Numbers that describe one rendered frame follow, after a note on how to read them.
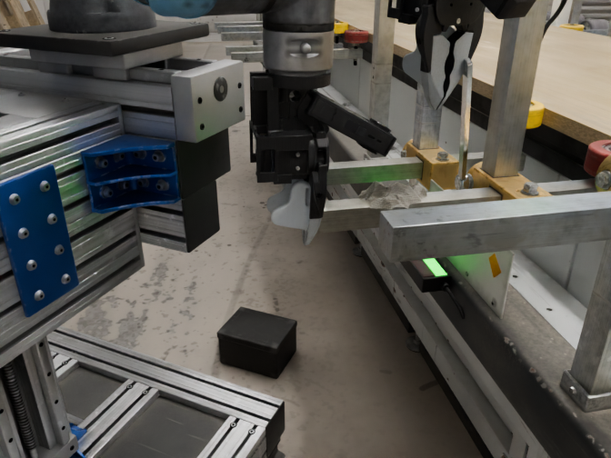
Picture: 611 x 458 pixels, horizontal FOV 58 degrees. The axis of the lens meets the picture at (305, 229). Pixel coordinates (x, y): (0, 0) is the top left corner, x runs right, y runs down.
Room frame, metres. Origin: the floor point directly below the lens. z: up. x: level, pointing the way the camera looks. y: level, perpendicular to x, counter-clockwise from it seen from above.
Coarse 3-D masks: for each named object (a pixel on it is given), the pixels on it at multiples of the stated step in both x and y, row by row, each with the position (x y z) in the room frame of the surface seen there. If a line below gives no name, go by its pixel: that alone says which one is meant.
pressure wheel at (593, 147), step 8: (592, 144) 0.72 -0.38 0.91; (600, 144) 0.72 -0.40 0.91; (608, 144) 0.72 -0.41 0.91; (592, 152) 0.70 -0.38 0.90; (600, 152) 0.69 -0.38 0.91; (608, 152) 0.69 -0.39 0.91; (592, 160) 0.69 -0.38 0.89; (600, 160) 0.68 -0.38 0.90; (584, 168) 0.71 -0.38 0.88; (592, 168) 0.69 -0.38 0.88
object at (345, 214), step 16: (432, 192) 0.66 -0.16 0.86; (448, 192) 0.66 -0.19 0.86; (464, 192) 0.66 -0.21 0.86; (480, 192) 0.66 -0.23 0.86; (496, 192) 0.66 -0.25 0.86; (560, 192) 0.67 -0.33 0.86; (576, 192) 0.67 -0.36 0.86; (592, 192) 0.68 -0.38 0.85; (336, 208) 0.61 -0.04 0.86; (352, 208) 0.61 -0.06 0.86; (368, 208) 0.62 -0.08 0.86; (400, 208) 0.62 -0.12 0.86; (320, 224) 0.60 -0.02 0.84; (336, 224) 0.61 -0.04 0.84; (352, 224) 0.61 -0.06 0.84; (368, 224) 0.62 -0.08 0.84
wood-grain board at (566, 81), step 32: (352, 0) 3.30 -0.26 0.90; (576, 32) 1.94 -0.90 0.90; (480, 64) 1.35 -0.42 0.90; (544, 64) 1.35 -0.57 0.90; (576, 64) 1.35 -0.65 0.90; (608, 64) 1.35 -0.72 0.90; (544, 96) 1.02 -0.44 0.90; (576, 96) 1.02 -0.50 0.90; (608, 96) 1.02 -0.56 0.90; (576, 128) 0.85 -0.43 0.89; (608, 128) 0.81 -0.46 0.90
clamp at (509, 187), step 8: (472, 168) 0.75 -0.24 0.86; (480, 168) 0.72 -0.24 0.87; (480, 176) 0.71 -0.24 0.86; (488, 176) 0.69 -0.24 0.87; (504, 176) 0.69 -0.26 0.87; (512, 176) 0.69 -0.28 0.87; (520, 176) 0.69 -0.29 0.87; (480, 184) 0.71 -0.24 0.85; (488, 184) 0.69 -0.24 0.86; (496, 184) 0.67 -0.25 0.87; (504, 184) 0.66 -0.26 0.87; (512, 184) 0.66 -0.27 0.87; (520, 184) 0.66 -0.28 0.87; (504, 192) 0.65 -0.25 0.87; (512, 192) 0.64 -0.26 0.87; (520, 192) 0.64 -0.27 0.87; (544, 192) 0.64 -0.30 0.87
